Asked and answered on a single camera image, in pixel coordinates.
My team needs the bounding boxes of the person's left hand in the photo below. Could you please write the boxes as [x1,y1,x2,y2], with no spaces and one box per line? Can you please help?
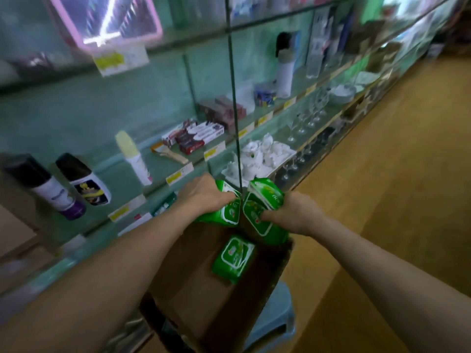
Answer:
[177,173,236,218]

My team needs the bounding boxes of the blue packaged cups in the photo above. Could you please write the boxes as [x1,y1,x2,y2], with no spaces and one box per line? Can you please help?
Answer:
[254,83,278,107]

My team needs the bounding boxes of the cream brush white handle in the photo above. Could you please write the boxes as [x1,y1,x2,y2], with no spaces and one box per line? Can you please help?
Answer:
[115,130,153,187]

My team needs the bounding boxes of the wooden handled brush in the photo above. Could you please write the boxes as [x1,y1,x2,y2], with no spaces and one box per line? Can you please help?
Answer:
[152,142,191,165]

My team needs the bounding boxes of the yellow white price card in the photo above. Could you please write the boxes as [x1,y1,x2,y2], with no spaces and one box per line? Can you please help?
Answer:
[93,46,150,76]

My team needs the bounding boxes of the black cap white bottle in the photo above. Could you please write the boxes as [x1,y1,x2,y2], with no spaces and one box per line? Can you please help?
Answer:
[3,155,87,221]
[56,152,113,207]

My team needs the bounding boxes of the white ceramic tea set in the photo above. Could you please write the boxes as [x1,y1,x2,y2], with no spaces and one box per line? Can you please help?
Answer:
[223,134,297,187]

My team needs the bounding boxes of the red white packaged box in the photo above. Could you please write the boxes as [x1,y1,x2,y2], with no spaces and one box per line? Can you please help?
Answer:
[178,121,226,154]
[160,120,196,148]

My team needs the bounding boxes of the person's right hand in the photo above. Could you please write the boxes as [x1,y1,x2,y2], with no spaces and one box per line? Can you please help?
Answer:
[261,189,325,236]

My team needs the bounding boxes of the pink framed panel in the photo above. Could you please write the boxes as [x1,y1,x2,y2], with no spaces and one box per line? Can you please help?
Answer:
[48,0,164,52]

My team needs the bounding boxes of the clear tall bottle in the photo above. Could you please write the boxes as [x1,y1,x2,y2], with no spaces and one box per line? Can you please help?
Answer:
[306,11,326,79]

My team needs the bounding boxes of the large brown carton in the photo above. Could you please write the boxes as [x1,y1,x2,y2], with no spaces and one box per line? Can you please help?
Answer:
[0,205,56,295]

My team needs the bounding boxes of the stack of white bowls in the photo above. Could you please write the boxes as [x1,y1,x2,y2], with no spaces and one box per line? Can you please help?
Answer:
[329,83,357,106]

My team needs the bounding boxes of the white thermos flask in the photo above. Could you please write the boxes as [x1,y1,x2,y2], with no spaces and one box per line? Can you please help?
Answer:
[276,49,295,99]

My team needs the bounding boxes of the brown cardboard box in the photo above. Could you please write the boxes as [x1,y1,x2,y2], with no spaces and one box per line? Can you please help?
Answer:
[147,217,294,353]

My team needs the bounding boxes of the person's right forearm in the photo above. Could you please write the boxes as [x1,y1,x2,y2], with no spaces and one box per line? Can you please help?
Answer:
[309,213,471,353]

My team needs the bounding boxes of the person's left forearm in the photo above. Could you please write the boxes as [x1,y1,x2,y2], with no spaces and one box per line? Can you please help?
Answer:
[0,202,196,353]

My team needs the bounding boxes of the blue plastic stool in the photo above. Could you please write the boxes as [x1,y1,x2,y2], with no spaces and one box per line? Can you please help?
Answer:
[243,281,297,353]

